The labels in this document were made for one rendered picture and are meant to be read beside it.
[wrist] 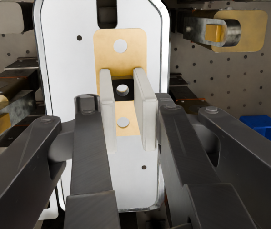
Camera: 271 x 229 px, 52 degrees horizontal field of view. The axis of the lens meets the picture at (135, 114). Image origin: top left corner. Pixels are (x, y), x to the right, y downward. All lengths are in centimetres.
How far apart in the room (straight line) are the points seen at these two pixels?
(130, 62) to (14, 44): 63
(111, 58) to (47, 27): 29
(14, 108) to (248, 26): 37
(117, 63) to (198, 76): 64
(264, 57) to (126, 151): 53
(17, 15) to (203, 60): 52
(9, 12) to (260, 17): 38
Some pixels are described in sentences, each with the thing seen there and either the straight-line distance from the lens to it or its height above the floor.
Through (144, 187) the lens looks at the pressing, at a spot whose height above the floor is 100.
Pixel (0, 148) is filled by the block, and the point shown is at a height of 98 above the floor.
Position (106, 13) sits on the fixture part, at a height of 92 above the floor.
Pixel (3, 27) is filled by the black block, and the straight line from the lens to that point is 51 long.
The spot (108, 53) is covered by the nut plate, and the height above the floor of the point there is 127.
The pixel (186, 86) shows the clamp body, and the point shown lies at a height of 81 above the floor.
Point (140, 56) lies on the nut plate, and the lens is 21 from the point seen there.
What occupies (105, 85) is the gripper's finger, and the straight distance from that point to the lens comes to 16.
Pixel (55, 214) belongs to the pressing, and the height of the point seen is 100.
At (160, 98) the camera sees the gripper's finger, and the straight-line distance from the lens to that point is 16.
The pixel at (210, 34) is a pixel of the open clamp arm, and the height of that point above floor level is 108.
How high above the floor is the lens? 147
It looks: 68 degrees down
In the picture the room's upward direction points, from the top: 168 degrees clockwise
